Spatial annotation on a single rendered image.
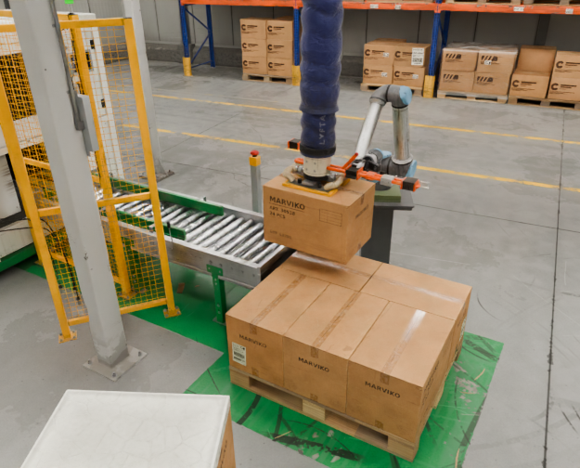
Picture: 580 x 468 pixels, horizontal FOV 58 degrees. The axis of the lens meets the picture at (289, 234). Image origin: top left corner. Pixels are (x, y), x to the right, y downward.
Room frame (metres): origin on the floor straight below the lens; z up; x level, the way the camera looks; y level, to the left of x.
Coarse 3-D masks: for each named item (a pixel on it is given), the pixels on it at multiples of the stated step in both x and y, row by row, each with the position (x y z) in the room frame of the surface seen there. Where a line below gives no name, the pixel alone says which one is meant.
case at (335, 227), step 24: (264, 192) 3.03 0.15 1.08; (288, 192) 2.94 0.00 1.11; (336, 192) 2.92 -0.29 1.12; (360, 192) 2.92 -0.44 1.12; (264, 216) 3.03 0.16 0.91; (288, 216) 2.94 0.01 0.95; (312, 216) 2.85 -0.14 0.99; (336, 216) 2.77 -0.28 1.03; (360, 216) 2.89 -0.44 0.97; (288, 240) 2.94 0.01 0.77; (312, 240) 2.85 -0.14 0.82; (336, 240) 2.77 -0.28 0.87; (360, 240) 2.92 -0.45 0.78
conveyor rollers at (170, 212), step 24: (96, 192) 4.30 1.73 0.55; (120, 192) 4.29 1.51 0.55; (144, 216) 3.80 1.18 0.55; (168, 216) 3.78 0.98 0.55; (192, 216) 3.77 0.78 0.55; (216, 216) 3.77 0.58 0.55; (192, 240) 3.37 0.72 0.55; (216, 240) 3.42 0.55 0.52; (240, 240) 3.38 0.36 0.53; (264, 240) 3.36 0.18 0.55
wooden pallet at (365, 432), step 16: (240, 384) 2.44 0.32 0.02; (256, 384) 2.44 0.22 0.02; (272, 384) 2.32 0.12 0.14; (272, 400) 2.32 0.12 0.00; (288, 400) 2.30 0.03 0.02; (304, 400) 2.21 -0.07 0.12; (320, 416) 2.15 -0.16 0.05; (336, 416) 2.17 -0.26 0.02; (352, 432) 2.06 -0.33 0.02; (368, 432) 2.06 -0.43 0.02; (384, 432) 1.95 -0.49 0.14; (384, 448) 1.95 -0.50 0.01; (400, 448) 1.90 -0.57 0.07; (416, 448) 1.91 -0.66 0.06
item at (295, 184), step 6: (288, 180) 3.06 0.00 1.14; (294, 180) 3.05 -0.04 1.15; (300, 180) 3.00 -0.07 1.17; (288, 186) 3.00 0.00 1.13; (294, 186) 2.98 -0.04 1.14; (300, 186) 2.98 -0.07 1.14; (306, 186) 2.96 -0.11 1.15; (318, 186) 2.93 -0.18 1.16; (312, 192) 2.92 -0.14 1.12; (318, 192) 2.89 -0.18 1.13; (324, 192) 2.88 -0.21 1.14; (330, 192) 2.88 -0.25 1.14
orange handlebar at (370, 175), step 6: (300, 162) 3.09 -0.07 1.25; (330, 168) 2.98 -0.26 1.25; (336, 168) 2.97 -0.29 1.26; (360, 174) 2.88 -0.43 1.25; (366, 174) 2.87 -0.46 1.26; (372, 174) 2.87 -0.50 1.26; (378, 174) 2.88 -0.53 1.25; (372, 180) 2.84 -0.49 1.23; (378, 180) 2.83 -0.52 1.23; (396, 180) 2.81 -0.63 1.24
